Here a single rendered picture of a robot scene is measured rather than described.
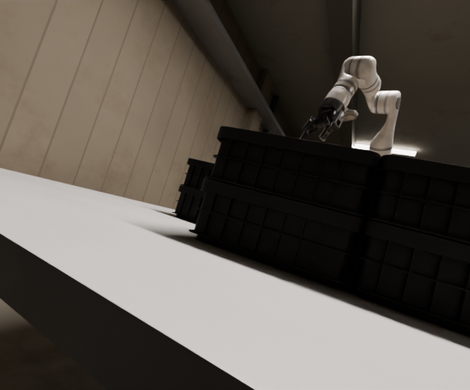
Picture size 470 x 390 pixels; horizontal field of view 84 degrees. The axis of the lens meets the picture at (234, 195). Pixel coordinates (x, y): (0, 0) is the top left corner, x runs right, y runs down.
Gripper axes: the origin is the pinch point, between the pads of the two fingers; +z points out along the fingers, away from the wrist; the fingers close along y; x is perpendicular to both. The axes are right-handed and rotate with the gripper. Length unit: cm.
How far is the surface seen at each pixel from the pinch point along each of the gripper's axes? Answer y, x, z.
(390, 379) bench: 57, -22, 43
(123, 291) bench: 48, -35, 48
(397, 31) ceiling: -110, 83, -219
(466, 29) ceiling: -69, 115, -231
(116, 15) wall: -141, -96, -43
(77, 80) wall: -133, -87, 10
